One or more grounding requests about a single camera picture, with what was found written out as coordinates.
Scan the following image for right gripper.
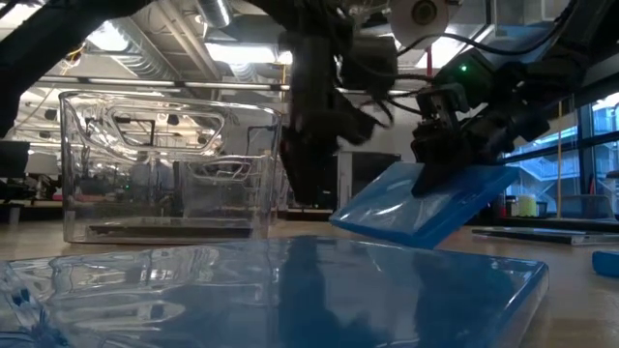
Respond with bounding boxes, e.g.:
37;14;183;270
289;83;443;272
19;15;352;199
410;82;485;197

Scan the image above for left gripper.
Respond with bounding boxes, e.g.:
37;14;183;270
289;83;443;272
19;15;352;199
282;33;376;205

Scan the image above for blue plastic case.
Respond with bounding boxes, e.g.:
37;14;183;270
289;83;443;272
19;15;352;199
329;160;521;250
591;249;619;278
0;235;550;348

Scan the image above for clear black jewel case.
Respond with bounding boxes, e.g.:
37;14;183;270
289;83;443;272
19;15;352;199
472;225;619;247
88;222;253;240

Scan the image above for white-framed black cabinet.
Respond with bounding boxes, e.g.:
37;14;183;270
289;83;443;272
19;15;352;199
337;150;402;213

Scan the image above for clear plastic bin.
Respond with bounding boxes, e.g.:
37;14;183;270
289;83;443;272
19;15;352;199
186;154;291;228
58;89;284;246

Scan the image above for yellow-green container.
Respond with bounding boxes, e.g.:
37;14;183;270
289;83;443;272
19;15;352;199
516;193;539;218

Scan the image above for dark monitor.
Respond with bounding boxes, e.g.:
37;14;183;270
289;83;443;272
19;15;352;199
0;139;31;178

